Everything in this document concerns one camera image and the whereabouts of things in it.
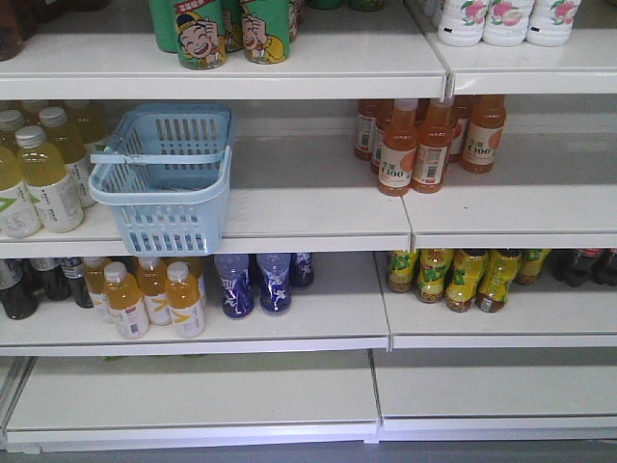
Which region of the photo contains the light blue plastic basket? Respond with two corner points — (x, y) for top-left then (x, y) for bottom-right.
(90, 102), (236, 257)

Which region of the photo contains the blue sports drink bottle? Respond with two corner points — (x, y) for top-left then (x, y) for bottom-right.
(214, 254), (254, 318)
(290, 253), (314, 289)
(256, 253), (292, 314)

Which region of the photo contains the white store shelving unit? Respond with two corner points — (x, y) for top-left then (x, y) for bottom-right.
(1, 1), (616, 453)

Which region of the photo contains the yellow lemon tea bottle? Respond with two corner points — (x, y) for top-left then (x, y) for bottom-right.
(515, 249), (551, 286)
(476, 249), (522, 313)
(416, 248), (454, 303)
(387, 250), (419, 293)
(445, 249), (489, 313)

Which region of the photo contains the orange C100 drink bottle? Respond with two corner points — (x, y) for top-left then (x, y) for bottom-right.
(411, 97), (454, 193)
(378, 98), (418, 197)
(461, 95), (507, 174)

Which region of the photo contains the orange juice bottle white label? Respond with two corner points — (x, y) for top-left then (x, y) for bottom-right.
(83, 257), (113, 324)
(104, 261), (149, 340)
(165, 261), (205, 339)
(137, 257), (172, 326)

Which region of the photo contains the green cartoon drink can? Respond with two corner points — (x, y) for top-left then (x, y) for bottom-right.
(172, 0), (227, 70)
(240, 0), (290, 65)

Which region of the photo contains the dark drink bottle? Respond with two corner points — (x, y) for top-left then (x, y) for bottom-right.
(60, 257), (94, 309)
(29, 258), (70, 301)
(1, 259), (39, 320)

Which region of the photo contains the pale green drink bottle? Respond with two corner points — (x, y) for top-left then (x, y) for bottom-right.
(1, 147), (41, 238)
(15, 125), (83, 233)
(39, 106), (95, 207)

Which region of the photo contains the white peach drink bottle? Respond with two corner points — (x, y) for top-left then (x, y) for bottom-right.
(525, 0), (581, 47)
(482, 0), (534, 47)
(438, 0), (488, 47)

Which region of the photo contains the coca cola bottle red label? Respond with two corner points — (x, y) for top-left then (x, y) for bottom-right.
(592, 248), (617, 286)
(553, 248), (604, 287)

